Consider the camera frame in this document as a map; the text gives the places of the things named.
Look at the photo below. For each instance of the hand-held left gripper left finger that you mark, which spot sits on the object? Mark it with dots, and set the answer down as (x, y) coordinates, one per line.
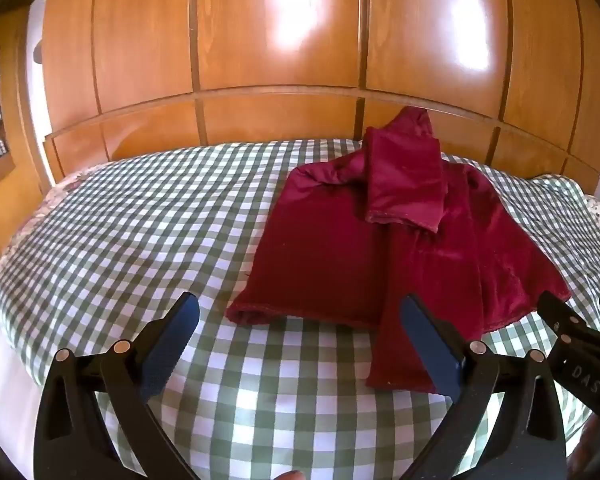
(172, 340)

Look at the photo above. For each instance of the green white checkered bed sheet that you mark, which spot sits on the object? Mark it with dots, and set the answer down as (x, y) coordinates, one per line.
(130, 220)

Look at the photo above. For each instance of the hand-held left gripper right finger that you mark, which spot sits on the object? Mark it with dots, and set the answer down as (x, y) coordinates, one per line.
(427, 345)

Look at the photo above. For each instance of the dark red garment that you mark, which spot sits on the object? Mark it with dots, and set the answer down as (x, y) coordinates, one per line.
(320, 240)

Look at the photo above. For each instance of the person's left hand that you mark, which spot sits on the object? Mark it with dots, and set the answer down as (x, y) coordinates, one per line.
(289, 467)

